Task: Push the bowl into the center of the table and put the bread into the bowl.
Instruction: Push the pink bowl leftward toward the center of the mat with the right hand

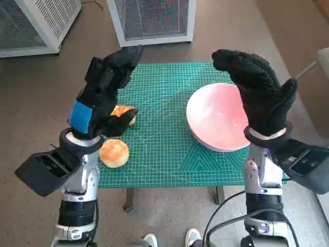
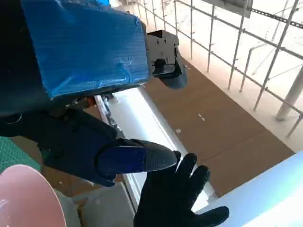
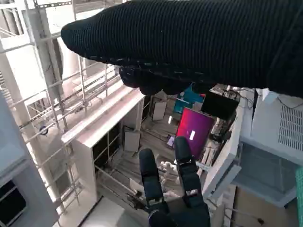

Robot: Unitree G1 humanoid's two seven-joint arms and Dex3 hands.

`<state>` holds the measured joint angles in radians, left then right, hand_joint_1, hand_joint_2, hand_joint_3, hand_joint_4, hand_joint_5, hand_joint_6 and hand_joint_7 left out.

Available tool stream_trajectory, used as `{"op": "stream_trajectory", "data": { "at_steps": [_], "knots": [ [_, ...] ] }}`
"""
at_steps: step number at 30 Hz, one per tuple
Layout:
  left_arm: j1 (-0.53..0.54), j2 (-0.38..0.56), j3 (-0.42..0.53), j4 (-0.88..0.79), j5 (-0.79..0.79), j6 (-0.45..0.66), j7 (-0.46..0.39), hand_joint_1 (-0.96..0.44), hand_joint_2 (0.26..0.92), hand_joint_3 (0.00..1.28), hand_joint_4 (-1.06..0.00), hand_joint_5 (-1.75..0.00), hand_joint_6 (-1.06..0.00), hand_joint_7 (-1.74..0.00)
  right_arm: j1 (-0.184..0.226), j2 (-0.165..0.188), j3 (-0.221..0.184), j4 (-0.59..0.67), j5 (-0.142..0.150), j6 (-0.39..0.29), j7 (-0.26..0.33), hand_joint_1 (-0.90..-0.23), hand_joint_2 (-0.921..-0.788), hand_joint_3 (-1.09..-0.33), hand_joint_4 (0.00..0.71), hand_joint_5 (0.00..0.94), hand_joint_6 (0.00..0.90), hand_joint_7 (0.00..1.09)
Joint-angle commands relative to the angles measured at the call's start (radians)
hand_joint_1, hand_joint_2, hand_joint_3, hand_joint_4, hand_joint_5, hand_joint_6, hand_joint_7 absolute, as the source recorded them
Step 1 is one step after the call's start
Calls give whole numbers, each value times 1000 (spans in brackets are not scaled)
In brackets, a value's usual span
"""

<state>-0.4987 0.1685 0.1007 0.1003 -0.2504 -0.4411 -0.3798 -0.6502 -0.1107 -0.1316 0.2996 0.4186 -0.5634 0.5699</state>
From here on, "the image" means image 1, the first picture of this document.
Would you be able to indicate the grey chair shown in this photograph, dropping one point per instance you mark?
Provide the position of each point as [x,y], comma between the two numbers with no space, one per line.
[324,90]

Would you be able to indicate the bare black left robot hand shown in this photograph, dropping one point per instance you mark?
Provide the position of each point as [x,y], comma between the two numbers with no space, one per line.
[102,85]

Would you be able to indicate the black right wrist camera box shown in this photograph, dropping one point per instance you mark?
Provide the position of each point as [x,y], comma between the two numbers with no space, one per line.
[308,167]

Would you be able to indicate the wide white mesh cabinet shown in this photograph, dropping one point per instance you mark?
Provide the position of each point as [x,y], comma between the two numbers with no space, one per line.
[38,20]

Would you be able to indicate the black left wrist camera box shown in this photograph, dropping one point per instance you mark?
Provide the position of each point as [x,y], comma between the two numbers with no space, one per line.
[46,169]

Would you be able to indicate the black table leg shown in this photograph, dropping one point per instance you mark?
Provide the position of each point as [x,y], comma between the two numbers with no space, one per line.
[129,199]
[219,195]

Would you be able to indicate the green cutting mat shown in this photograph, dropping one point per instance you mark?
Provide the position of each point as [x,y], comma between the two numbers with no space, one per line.
[159,103]

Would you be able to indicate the narrow white mesh cabinet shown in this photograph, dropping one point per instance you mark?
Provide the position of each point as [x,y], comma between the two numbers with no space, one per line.
[154,18]

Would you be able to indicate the braided toy bread loaf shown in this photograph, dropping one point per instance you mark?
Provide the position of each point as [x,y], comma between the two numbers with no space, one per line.
[120,110]

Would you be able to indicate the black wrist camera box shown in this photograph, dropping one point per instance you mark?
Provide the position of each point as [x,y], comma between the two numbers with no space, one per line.
[308,167]
[46,169]

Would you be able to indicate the pink bowl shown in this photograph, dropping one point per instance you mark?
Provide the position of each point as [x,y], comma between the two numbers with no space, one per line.
[213,115]

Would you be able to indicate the white shoe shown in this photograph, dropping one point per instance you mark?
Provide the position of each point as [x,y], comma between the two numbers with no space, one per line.
[192,236]
[150,239]

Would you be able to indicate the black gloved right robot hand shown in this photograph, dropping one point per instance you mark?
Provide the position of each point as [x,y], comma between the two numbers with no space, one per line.
[259,85]

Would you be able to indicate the round toy bread bun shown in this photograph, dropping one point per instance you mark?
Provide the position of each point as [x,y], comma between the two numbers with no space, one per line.
[114,153]

